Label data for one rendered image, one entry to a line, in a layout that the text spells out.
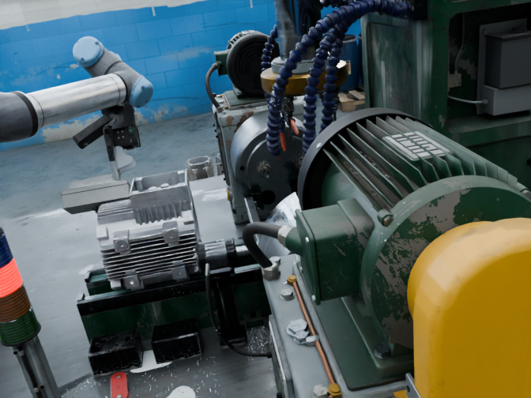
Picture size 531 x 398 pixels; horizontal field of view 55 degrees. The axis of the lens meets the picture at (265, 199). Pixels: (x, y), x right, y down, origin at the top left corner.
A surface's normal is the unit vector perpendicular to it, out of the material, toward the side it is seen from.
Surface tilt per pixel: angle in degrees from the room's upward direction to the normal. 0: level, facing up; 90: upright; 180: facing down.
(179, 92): 90
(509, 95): 90
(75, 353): 0
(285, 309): 0
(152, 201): 90
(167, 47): 90
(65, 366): 0
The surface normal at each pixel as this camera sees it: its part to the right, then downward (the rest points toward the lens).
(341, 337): -0.13, -0.91
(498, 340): 0.15, 0.38
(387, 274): -0.20, 0.33
